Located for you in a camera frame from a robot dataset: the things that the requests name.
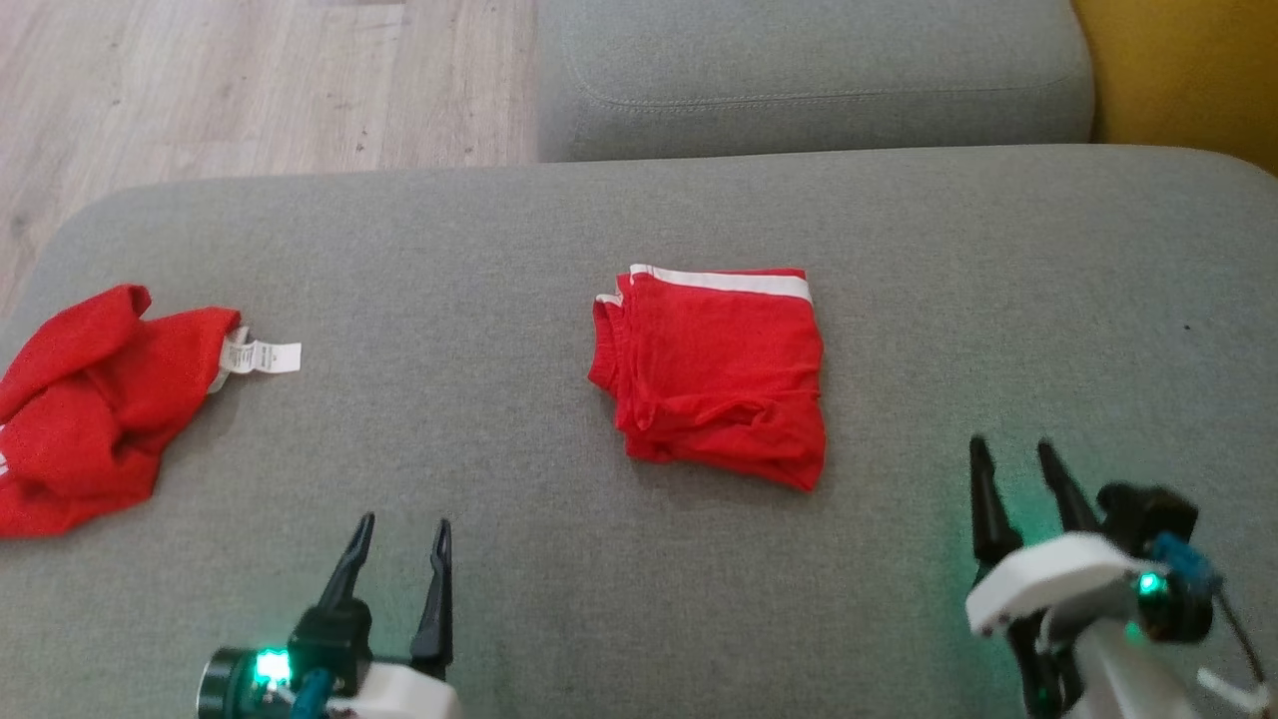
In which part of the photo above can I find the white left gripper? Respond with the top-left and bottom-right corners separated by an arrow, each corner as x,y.
197,511 -> 463,719

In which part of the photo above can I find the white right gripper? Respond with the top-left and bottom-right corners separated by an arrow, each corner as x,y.
965,435 -> 1215,643

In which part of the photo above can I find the yellow cushion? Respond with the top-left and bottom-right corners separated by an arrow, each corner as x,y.
1071,0 -> 1278,177

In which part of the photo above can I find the red shirt with white sleeves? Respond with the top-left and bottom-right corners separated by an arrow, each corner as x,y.
0,284 -> 303,539

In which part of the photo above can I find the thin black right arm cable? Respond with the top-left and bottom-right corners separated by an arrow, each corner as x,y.
1196,584 -> 1278,719

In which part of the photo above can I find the large grey sofa seat cushion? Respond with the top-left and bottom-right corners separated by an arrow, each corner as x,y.
0,145 -> 1278,719

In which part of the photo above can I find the red garment white trim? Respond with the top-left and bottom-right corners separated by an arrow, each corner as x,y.
587,264 -> 828,493

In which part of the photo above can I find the small grey sofa cushion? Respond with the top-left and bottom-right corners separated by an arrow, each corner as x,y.
537,0 -> 1096,165

